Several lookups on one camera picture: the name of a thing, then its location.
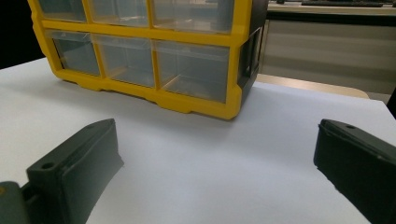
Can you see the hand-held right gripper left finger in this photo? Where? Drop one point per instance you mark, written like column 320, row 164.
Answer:
column 77, row 168

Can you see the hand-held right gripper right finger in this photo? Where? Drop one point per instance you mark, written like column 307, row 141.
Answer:
column 361, row 165

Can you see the light wooden table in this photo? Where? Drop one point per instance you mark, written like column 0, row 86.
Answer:
column 311, row 84

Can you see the beige desk with grey panel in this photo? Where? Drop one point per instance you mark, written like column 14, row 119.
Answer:
column 327, row 53

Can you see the yellow and black organizer cabinet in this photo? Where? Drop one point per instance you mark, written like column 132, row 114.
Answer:
column 193, row 107

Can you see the set of clear plastic drawers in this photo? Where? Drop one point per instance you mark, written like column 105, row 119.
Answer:
column 190, row 71

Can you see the black keyboard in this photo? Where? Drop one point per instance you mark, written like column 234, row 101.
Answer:
column 342, row 3

